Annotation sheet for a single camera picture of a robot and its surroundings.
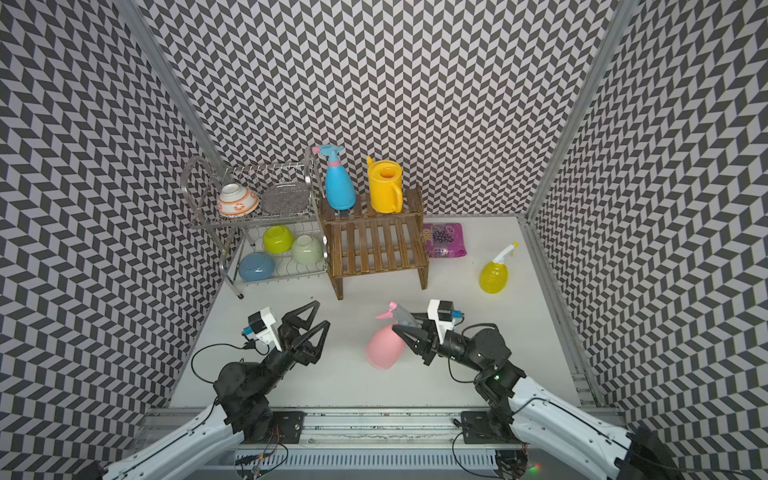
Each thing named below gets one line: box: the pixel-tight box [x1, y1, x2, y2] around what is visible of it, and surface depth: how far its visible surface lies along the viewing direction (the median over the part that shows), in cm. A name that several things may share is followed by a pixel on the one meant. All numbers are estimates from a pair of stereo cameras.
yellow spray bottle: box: [479, 242, 519, 295], surface depth 93 cm
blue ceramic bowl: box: [238, 252, 275, 283], surface depth 97 cm
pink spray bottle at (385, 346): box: [366, 301, 420, 370], surface depth 65 cm
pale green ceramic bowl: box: [292, 234, 323, 266], surface depth 99 cm
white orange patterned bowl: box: [217, 183, 259, 218], surface depth 83 cm
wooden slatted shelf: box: [317, 186, 429, 300], surface depth 93 cm
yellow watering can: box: [366, 156, 403, 214], surface depth 79 cm
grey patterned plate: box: [261, 182, 310, 216], surface depth 86 cm
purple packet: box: [422, 223, 467, 258], surface depth 107 cm
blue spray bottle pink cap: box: [311, 144, 357, 211], surface depth 82 cm
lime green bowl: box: [262, 225, 294, 254], surface depth 104 cm
